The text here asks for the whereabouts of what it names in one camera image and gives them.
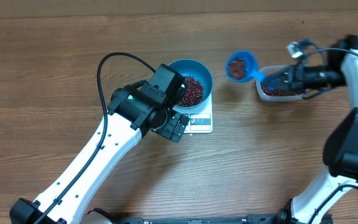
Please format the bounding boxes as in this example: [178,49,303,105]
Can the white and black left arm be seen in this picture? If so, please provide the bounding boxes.
[9,64,189,223]

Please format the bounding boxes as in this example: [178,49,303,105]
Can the blue metal bowl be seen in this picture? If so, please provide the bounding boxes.
[168,59,213,104]

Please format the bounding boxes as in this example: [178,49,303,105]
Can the blue plastic measuring scoop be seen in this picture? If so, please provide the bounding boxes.
[225,51,268,83]

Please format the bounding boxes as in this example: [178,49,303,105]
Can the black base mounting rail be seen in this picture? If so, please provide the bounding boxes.
[85,207,334,224]

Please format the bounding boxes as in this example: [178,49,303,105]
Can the red adzuki beans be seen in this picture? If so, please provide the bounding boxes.
[177,57,306,108]

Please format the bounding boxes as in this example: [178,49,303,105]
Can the white digital kitchen scale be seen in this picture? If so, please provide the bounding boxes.
[173,94,213,134]

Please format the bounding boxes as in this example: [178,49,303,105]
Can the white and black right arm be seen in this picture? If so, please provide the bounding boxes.
[262,35,358,223]

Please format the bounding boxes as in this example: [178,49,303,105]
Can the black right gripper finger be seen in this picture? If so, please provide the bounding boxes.
[263,80,291,92]
[268,68,291,80]

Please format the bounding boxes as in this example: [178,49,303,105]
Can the clear plastic food container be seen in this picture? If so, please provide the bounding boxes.
[256,65,306,103]

